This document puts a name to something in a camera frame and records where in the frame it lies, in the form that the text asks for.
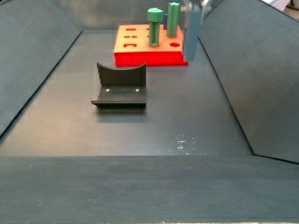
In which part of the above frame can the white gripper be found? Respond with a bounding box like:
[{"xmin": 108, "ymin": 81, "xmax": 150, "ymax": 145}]
[{"xmin": 181, "ymin": 0, "xmax": 212, "ymax": 12}]

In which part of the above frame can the blue-grey arch bar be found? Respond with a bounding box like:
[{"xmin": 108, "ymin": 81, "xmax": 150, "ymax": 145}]
[{"xmin": 182, "ymin": 7, "xmax": 201, "ymax": 61}]

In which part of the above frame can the red shape sorting board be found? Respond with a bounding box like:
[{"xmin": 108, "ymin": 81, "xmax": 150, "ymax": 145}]
[{"xmin": 113, "ymin": 24, "xmax": 188, "ymax": 67}]

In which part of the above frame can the green star peg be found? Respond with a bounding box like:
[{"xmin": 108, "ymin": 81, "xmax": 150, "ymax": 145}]
[{"xmin": 166, "ymin": 2, "xmax": 180, "ymax": 38}]

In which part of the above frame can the dark blue short block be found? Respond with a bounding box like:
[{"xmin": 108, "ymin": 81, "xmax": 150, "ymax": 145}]
[{"xmin": 162, "ymin": 13, "xmax": 168, "ymax": 30}]

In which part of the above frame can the green pentagon-headed peg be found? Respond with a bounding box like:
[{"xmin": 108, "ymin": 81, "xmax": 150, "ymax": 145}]
[{"xmin": 146, "ymin": 8, "xmax": 164, "ymax": 46}]

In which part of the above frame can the black curved stand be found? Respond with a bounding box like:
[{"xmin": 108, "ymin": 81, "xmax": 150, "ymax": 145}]
[{"xmin": 90, "ymin": 64, "xmax": 146, "ymax": 107}]

